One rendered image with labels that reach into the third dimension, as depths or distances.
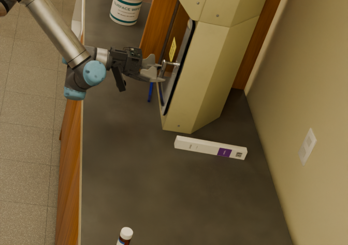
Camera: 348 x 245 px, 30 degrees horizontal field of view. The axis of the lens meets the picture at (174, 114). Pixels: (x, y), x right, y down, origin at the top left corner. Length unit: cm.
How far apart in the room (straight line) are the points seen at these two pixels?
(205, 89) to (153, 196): 45
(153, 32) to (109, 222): 90
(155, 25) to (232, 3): 52
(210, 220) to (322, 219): 35
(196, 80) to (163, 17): 38
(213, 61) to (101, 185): 58
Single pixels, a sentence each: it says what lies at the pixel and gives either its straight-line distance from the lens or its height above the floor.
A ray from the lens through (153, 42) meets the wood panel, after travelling 264.
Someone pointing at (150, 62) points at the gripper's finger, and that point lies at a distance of 236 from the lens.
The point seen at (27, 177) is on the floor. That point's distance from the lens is 347.
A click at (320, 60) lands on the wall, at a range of 227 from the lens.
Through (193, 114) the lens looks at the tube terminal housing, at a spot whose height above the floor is 103.
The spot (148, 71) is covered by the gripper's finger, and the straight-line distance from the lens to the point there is 228.
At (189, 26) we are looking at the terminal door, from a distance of 223.
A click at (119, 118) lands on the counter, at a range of 242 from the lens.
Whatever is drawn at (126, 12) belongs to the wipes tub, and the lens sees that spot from 298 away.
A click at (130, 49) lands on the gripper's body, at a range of 230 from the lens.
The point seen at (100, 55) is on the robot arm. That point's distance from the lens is 226.
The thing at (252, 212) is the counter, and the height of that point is 94.
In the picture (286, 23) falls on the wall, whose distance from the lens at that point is 261.
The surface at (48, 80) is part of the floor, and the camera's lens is 419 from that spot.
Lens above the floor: 237
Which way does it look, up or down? 35 degrees down
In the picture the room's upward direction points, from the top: 19 degrees clockwise
